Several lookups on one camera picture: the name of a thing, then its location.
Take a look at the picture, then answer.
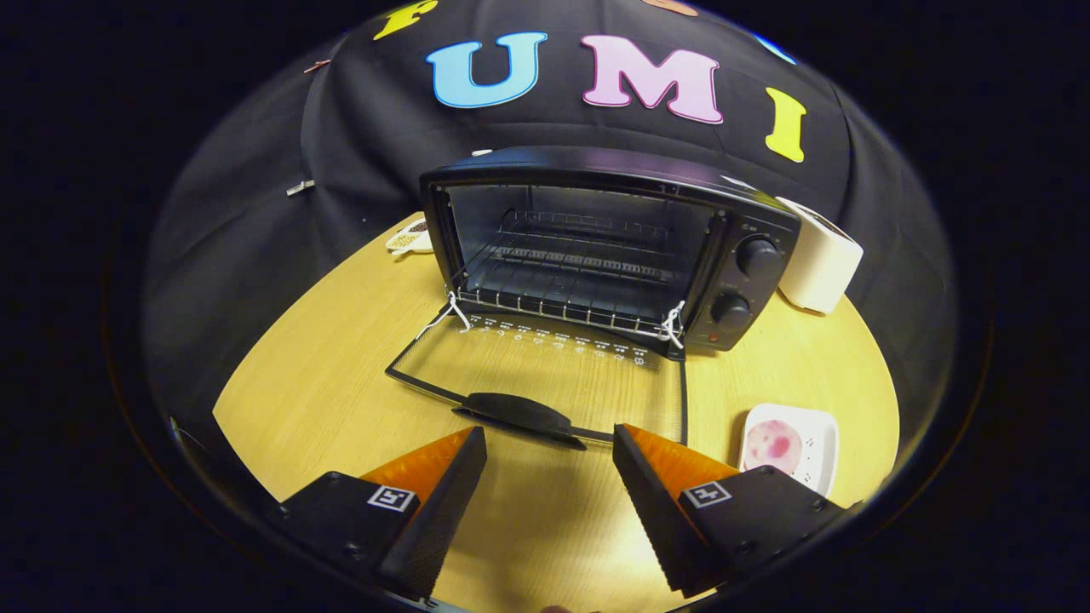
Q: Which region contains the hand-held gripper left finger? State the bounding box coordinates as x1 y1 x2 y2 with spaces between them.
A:
268 426 488 602

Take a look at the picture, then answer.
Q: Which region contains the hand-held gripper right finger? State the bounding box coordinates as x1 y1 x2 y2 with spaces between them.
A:
613 423 865 599

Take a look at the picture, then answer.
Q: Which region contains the round pink ham slice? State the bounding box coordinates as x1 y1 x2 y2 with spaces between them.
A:
744 420 803 475

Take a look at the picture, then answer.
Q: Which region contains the white square plate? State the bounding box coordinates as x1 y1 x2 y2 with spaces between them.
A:
737 403 840 497

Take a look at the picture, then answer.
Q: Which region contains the black toaster oven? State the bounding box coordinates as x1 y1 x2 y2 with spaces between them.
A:
385 145 803 452

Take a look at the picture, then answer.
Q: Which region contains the white pop-up toaster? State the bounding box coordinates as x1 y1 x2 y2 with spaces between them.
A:
777 196 864 314

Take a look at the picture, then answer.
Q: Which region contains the small white dish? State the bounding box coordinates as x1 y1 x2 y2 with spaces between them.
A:
386 218 435 256

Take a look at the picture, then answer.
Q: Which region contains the black backdrop cloth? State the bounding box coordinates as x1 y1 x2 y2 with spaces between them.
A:
141 0 959 478

